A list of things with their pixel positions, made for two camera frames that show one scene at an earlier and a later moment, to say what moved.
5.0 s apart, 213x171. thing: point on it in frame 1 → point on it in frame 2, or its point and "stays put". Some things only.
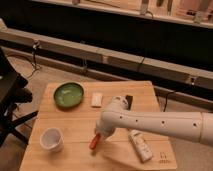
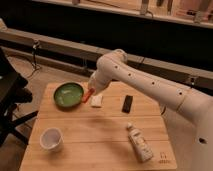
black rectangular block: x=129 y=102 stays put
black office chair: x=13 y=92 stays put
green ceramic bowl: x=69 y=95 stays put
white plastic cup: x=52 y=139 stays put
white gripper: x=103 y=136 → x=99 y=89
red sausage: x=94 y=141 → x=88 y=95
